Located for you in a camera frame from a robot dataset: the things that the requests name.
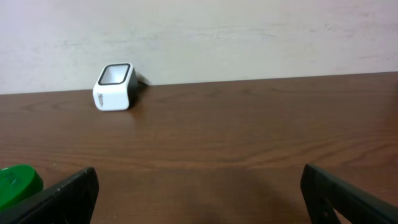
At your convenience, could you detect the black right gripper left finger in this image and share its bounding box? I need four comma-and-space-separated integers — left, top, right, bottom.
1, 167, 99, 224

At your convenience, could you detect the green lid jar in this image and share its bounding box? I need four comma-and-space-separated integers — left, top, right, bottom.
1, 164, 44, 211

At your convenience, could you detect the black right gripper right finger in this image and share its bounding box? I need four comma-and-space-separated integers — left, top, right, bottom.
300, 164, 397, 223

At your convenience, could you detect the white barcode scanner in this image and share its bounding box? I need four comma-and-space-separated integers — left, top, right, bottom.
93, 63, 138, 111

